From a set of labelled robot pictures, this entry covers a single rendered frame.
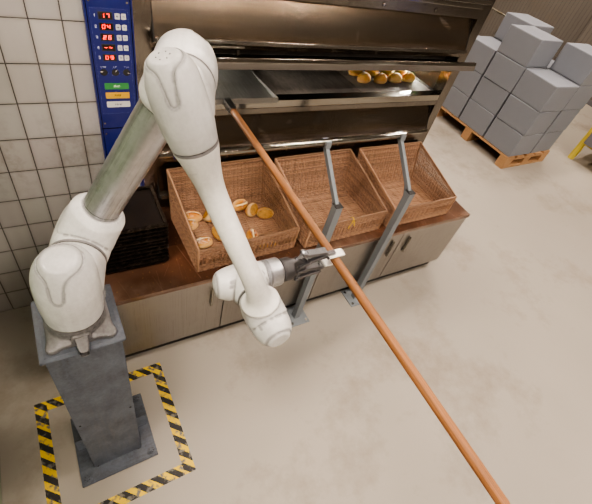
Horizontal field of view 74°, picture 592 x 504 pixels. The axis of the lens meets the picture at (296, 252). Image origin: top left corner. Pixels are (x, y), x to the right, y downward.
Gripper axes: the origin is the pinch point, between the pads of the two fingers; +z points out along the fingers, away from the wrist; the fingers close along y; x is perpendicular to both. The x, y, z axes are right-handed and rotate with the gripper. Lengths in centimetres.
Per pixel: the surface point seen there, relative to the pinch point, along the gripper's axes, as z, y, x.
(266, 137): 25, 20, -101
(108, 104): -52, -2, -99
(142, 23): -36, -32, -102
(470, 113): 368, 88, -221
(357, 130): 87, 20, -102
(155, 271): -45, 60, -59
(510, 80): 368, 36, -198
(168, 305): -42, 74, -47
